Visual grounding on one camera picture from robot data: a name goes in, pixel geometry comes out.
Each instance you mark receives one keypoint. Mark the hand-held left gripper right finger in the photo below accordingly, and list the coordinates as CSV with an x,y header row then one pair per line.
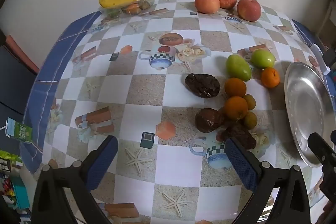
x,y
240,162

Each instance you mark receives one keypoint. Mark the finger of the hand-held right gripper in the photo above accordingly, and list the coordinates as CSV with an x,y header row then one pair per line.
x,y
333,136
320,146

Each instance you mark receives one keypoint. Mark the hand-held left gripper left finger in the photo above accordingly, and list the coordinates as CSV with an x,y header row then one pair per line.
x,y
103,161

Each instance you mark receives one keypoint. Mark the round metal plate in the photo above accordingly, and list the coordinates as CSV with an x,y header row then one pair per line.
x,y
307,108

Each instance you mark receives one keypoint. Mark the small olive-green fruit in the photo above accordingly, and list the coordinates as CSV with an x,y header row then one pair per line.
x,y
250,119
251,102

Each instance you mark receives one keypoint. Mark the orange tangerine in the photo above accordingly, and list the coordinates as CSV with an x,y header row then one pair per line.
x,y
236,107
235,87
270,77

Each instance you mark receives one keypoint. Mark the checkered printed tablecloth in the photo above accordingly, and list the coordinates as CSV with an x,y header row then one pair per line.
x,y
147,87

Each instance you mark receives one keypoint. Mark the green and white carton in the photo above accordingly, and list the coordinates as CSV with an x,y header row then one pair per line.
x,y
21,132

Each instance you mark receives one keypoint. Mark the teal box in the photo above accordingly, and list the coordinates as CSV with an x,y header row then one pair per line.
x,y
21,192

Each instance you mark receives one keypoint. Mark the elongated green fruit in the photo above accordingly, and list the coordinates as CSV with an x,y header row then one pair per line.
x,y
237,67

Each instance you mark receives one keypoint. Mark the green packet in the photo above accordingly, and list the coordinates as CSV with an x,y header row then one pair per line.
x,y
9,157

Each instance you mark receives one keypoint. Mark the round green fruit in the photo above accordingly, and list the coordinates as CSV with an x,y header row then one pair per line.
x,y
262,58

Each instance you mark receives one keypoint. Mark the dark furniture panel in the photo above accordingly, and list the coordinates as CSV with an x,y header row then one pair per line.
x,y
13,77

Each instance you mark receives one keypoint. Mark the large red apple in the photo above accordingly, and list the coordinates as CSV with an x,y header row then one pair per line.
x,y
248,9

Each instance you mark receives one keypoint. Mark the clear plastic bag of produce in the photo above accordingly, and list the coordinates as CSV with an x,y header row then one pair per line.
x,y
134,9

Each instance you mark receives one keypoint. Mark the pale orange-red apple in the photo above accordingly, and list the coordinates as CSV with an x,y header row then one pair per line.
x,y
206,3

